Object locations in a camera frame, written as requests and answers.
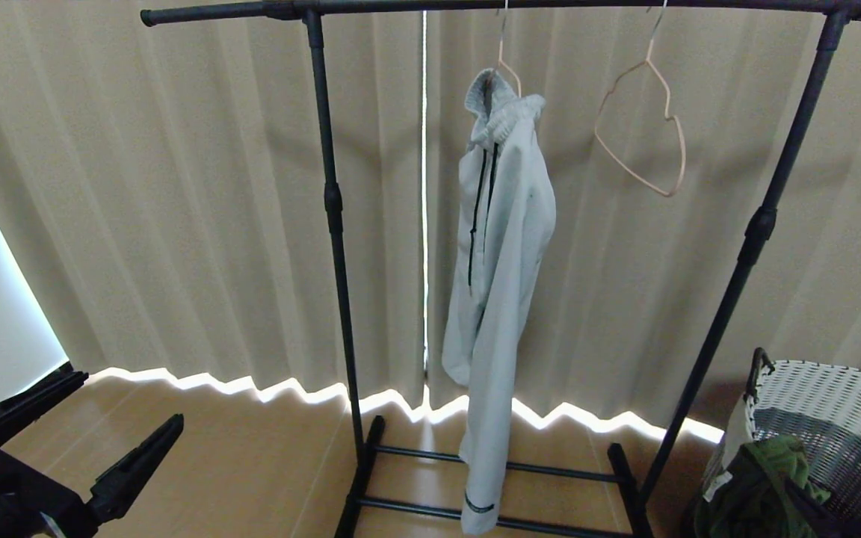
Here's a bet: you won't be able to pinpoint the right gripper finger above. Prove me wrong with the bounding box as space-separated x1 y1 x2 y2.
786 478 861 538

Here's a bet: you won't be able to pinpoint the green garment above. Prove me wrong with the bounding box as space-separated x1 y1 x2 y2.
696 436 833 538

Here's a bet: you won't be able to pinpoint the pale grey shorts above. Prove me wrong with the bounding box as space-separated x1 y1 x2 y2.
442 69 557 536

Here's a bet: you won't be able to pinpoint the pink clothes hanger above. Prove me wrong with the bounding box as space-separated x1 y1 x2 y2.
593 0 687 198
494 0 523 99

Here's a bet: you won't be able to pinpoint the white laundry basket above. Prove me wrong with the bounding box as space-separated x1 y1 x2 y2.
696 347 861 538

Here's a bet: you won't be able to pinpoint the black clothes rack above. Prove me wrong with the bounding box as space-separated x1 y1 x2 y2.
139 0 861 538

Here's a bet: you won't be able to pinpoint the beige curtain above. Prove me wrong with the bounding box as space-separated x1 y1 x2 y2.
0 0 861 442

